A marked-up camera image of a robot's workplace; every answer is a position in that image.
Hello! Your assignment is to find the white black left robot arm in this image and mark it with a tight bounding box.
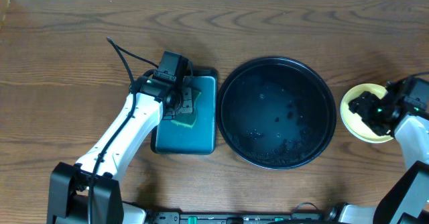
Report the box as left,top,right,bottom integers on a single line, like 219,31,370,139
46,76,193,223

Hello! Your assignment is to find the yellow plate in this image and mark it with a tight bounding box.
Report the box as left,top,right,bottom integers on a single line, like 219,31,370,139
340,83,393,144

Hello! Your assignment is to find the black round tray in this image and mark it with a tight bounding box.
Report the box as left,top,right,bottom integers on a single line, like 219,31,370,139
217,57,336,170

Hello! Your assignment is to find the teal rectangular water tray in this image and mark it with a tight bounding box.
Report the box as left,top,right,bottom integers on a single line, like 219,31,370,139
151,68,217,155

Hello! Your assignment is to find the green and yellow sponge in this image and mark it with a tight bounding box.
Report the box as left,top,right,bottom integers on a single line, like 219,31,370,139
171,88,201,128

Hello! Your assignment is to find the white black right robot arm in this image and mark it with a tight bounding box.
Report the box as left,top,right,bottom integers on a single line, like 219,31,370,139
329,90,428,223

